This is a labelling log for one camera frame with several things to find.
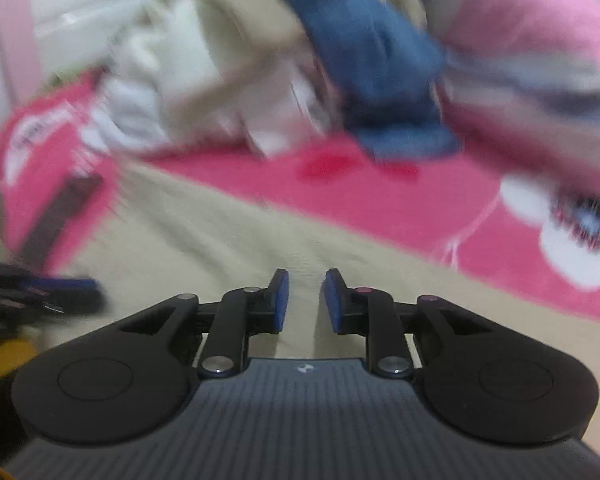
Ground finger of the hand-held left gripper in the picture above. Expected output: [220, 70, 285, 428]
[32, 276, 107, 315]

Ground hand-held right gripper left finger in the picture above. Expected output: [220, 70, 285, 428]
[120, 268, 290, 378]

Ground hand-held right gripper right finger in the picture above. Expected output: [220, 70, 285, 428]
[322, 268, 491, 380]

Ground beige pants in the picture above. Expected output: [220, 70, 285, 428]
[70, 162, 600, 461]

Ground pile of cream white clothes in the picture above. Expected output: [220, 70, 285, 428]
[200, 0, 308, 106]

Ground black smartphone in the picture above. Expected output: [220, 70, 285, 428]
[12, 172, 106, 271]

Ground pink floral bed blanket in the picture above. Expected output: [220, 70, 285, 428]
[0, 72, 600, 326]

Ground white garment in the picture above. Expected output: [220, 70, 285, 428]
[80, 57, 331, 161]

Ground blue denim jeans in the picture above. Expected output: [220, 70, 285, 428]
[245, 0, 463, 163]

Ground white pink padded headboard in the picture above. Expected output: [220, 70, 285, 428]
[0, 0, 206, 106]

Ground pink patterned quilt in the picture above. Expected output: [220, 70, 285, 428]
[420, 0, 600, 196]

